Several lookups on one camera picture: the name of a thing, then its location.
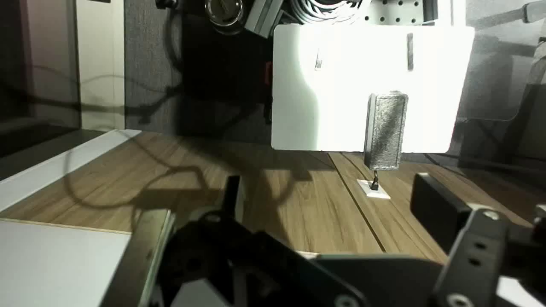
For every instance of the black marker pen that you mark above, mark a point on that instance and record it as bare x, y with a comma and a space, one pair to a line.
410, 52

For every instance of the white perforated plate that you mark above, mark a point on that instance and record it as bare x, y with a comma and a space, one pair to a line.
394, 11

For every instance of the round black device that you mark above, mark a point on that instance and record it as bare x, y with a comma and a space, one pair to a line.
224, 11

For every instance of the white cabinet panel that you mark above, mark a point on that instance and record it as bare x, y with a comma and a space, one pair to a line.
101, 62

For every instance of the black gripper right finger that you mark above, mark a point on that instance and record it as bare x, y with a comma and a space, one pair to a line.
437, 211

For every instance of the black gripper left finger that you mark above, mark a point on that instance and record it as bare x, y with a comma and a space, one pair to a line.
230, 197

